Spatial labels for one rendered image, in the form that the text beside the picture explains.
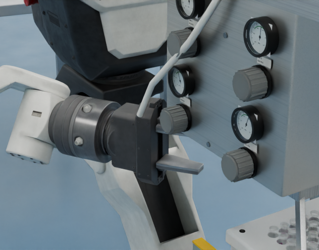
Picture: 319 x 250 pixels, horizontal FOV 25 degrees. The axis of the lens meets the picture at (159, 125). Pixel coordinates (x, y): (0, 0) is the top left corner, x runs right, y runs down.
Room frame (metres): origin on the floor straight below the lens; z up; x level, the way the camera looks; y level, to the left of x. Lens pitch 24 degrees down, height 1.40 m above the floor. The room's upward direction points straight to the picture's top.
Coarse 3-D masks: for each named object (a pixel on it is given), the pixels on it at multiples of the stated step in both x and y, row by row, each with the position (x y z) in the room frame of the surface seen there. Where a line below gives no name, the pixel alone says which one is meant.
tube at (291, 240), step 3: (288, 240) 0.75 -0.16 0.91; (291, 240) 0.76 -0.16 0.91; (294, 240) 0.75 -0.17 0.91; (288, 243) 0.75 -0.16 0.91; (291, 243) 0.76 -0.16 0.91; (294, 243) 0.76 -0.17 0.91; (288, 246) 0.75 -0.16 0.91; (291, 246) 0.74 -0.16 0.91; (294, 246) 0.74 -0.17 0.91; (288, 249) 0.75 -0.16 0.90; (291, 249) 0.74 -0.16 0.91; (294, 249) 0.74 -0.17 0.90
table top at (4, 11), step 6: (0, 0) 2.15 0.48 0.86; (6, 0) 2.15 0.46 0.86; (12, 0) 2.15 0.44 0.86; (18, 0) 2.15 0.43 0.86; (0, 6) 2.09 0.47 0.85; (6, 6) 2.10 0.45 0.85; (12, 6) 2.10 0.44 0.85; (18, 6) 2.11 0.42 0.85; (24, 6) 2.12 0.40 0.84; (30, 6) 2.13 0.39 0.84; (0, 12) 2.09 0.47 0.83; (6, 12) 2.10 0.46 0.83; (12, 12) 2.10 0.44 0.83; (18, 12) 2.11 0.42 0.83; (24, 12) 2.12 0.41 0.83; (30, 12) 2.13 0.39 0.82
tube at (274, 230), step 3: (270, 228) 0.78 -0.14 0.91; (273, 228) 0.78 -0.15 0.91; (276, 228) 0.78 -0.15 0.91; (270, 231) 0.78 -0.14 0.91; (273, 231) 0.77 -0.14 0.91; (276, 231) 0.77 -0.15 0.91; (270, 234) 0.77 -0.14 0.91; (273, 234) 0.77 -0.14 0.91; (276, 234) 0.77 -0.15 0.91; (270, 237) 0.77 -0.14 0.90; (273, 237) 0.77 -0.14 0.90; (276, 237) 0.77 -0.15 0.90
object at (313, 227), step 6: (312, 222) 0.80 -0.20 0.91; (318, 222) 0.79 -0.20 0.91; (294, 228) 0.78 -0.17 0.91; (306, 228) 0.79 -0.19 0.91; (312, 228) 0.79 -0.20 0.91; (318, 228) 0.79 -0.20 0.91; (288, 234) 0.77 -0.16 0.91; (294, 234) 0.77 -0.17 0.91; (306, 234) 0.78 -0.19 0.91; (312, 234) 0.77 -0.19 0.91; (318, 234) 0.77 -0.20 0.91; (306, 240) 0.75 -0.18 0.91; (312, 240) 0.76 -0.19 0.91; (318, 240) 0.75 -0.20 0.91; (312, 246) 0.75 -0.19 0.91; (318, 246) 0.75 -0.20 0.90
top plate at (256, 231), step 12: (312, 204) 0.86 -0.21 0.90; (264, 216) 0.83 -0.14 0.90; (276, 216) 0.82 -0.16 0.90; (288, 216) 0.82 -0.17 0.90; (240, 228) 0.79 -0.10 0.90; (252, 228) 0.79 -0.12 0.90; (264, 228) 0.79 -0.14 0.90; (228, 240) 0.79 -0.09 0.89; (240, 240) 0.77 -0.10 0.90; (252, 240) 0.77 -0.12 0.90; (264, 240) 0.77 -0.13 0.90; (276, 240) 0.77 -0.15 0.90
